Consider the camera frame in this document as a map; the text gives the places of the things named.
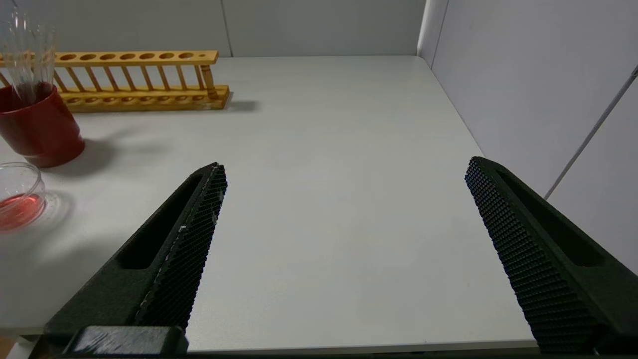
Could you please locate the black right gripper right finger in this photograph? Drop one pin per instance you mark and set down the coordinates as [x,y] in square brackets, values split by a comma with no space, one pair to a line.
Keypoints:
[548,269]

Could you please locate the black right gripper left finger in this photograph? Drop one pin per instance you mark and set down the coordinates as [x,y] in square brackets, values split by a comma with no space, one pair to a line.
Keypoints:
[164,269]

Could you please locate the wooden test tube rack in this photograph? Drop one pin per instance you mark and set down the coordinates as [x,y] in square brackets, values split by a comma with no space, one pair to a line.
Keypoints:
[144,97]

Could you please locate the clear glass beaker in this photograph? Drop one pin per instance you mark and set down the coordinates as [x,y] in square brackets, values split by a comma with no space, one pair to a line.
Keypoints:
[22,199]

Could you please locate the red cup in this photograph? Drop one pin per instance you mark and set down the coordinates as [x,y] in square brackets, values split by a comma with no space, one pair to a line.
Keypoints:
[45,134]

